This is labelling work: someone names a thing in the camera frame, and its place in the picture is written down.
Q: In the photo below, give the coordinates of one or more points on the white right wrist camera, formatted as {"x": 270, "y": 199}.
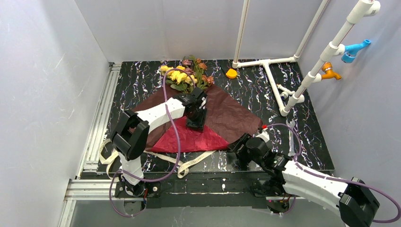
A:
{"x": 263, "y": 134}

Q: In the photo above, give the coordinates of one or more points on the silver wrench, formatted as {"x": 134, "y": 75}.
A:
{"x": 291, "y": 125}

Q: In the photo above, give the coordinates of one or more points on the white pipe valve fitting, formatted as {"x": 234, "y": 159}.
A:
{"x": 285, "y": 93}

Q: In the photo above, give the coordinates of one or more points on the beige ribbon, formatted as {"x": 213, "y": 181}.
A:
{"x": 183, "y": 167}

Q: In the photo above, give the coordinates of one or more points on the yellow fake flower bunch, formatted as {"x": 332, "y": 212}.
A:
{"x": 182, "y": 80}

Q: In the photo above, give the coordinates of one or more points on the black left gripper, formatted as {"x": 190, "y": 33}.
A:
{"x": 196, "y": 124}

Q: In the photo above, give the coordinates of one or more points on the blue plastic tap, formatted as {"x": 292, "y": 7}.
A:
{"x": 351, "y": 51}

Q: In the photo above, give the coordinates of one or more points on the pink fake flower stem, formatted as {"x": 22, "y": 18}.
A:
{"x": 188, "y": 66}

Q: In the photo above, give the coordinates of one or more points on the aluminium frame rail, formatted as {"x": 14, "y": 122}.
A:
{"x": 92, "y": 189}

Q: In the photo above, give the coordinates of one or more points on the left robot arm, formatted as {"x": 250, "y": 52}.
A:
{"x": 130, "y": 136}

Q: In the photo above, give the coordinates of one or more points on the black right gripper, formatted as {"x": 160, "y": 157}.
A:
{"x": 237, "y": 145}

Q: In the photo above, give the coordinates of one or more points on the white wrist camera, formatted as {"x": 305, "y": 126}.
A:
{"x": 203, "y": 102}
{"x": 263, "y": 134}

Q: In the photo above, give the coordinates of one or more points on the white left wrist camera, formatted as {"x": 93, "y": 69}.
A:
{"x": 203, "y": 102}

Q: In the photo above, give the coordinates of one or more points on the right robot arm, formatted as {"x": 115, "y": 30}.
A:
{"x": 354, "y": 204}

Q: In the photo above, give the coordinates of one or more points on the orange fake flower stem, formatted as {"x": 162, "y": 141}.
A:
{"x": 198, "y": 69}

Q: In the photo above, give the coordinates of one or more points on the orange plastic piece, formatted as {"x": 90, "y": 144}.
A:
{"x": 231, "y": 73}

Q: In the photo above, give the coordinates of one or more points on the orange plastic tap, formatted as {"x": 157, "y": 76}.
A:
{"x": 329, "y": 73}

